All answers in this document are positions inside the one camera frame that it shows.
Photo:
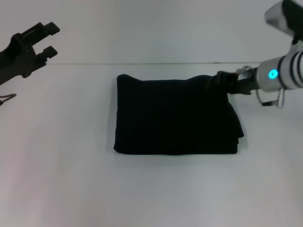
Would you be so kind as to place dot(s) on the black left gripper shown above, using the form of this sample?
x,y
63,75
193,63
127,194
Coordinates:
x,y
16,61

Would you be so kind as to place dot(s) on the black shirt with FREE print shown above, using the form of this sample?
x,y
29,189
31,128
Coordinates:
x,y
175,113

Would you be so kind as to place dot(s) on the silver right wrist depth camera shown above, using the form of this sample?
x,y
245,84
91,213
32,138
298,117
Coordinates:
x,y
286,16

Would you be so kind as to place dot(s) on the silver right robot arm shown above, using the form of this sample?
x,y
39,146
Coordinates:
x,y
281,73

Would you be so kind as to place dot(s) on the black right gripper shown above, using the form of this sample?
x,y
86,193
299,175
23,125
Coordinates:
x,y
245,84

